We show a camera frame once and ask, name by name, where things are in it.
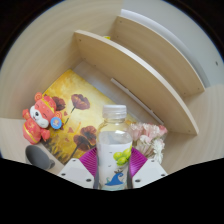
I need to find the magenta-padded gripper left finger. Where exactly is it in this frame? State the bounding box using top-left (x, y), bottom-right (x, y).
top-left (57, 146), bottom-right (100, 190)

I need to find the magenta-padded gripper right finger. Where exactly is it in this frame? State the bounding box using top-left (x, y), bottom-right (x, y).
top-left (127, 146), bottom-right (168, 190)

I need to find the clear plastic drink bottle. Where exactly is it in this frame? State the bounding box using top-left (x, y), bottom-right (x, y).
top-left (95, 104), bottom-right (134, 191)

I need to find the pink and white flower bouquet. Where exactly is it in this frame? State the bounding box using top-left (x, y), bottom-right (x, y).
top-left (128, 122), bottom-right (169, 165)

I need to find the grey textured mug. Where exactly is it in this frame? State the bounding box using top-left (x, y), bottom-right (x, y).
top-left (25, 144), bottom-right (56, 171)

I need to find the yellow poppy flower painting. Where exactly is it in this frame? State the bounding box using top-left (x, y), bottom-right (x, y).
top-left (41, 68), bottom-right (138, 165)

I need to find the red plush mouse toy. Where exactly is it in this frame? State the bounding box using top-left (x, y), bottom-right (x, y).
top-left (21, 92), bottom-right (64, 145)

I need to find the white light bar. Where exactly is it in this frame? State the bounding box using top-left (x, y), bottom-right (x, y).
top-left (109, 77), bottom-right (165, 126)

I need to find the wooden shelf unit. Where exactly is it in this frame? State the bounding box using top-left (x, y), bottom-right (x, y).
top-left (73, 14), bottom-right (206, 136)

